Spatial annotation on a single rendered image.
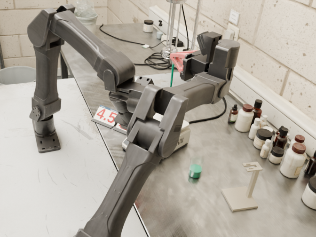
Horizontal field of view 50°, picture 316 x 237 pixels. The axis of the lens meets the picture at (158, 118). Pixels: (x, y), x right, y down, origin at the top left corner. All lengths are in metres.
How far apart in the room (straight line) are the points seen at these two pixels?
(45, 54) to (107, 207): 0.50
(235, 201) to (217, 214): 0.07
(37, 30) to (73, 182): 0.43
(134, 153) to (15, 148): 0.59
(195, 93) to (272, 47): 0.71
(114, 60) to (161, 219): 0.43
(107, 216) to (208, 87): 0.36
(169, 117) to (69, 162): 0.52
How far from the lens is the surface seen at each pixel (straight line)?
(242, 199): 1.03
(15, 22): 3.42
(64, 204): 0.98
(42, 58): 1.02
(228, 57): 0.89
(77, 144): 1.17
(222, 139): 1.26
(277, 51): 1.39
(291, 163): 1.14
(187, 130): 1.15
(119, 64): 0.84
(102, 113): 1.28
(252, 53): 1.50
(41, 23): 0.95
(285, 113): 1.32
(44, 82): 1.07
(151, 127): 0.67
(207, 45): 0.92
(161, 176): 1.06
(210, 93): 0.82
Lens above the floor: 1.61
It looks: 33 degrees down
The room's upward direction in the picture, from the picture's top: 6 degrees clockwise
